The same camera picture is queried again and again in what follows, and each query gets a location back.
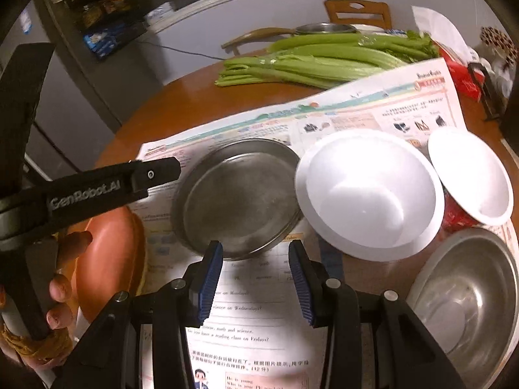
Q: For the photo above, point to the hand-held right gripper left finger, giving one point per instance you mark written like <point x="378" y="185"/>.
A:
<point x="212" y="281"/>

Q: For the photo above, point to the steel bowl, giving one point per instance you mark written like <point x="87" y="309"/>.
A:
<point x="466" y="291"/>

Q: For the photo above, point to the grey refrigerator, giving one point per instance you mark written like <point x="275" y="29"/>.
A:
<point x="73" y="89"/>

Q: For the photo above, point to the celery bunch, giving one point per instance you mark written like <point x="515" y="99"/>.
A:
<point x="304" y="63"/>

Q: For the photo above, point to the wooden chair with cutout backrest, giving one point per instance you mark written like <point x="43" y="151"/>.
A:
<point x="344" y="17"/>

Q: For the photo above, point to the red tissue box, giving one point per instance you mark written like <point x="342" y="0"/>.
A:
<point x="462" y="77"/>

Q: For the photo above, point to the white plastic bag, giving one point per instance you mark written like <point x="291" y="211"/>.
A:
<point x="442" y="28"/>

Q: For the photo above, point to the shallow steel plate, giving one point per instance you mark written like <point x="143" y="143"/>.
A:
<point x="239" y="196"/>

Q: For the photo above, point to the small metal bowl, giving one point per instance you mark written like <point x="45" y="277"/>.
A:
<point x="324" y="28"/>

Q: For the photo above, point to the printed newspaper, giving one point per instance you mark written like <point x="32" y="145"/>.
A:
<point x="259" y="123"/>

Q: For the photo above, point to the dried flower bunch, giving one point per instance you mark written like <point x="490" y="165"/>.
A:
<point x="498" y="44"/>

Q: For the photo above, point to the small white bowl red outside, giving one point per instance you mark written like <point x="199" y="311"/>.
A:
<point x="466" y="170"/>

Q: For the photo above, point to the black water bottle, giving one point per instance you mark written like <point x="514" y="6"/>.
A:
<point x="511" y="125"/>

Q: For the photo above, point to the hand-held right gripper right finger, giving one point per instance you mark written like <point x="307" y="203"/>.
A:
<point x="301" y="289"/>

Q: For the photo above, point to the blue box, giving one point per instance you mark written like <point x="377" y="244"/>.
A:
<point x="107" y="42"/>

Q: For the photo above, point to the person's left hand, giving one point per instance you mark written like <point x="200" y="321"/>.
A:
<point x="61" y="287"/>

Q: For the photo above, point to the white box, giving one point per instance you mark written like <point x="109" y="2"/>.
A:
<point x="162" y="12"/>

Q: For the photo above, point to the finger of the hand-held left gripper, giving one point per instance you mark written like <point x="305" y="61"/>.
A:
<point x="156" y="175"/>

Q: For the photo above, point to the orange plate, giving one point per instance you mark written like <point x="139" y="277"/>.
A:
<point x="109" y="255"/>

